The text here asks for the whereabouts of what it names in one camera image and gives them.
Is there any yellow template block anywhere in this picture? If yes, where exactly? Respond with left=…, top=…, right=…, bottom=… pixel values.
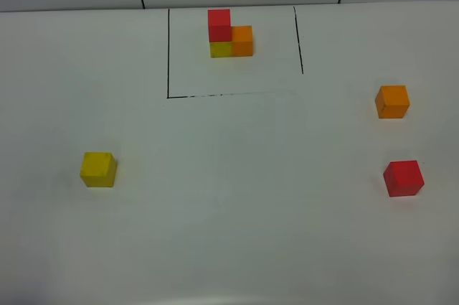
left=209, top=42, right=232, bottom=58

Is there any orange template block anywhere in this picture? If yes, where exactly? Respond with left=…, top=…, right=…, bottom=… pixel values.
left=232, top=26, right=254, bottom=57

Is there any red template block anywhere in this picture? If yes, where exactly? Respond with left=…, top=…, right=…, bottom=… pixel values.
left=207, top=9, right=232, bottom=42

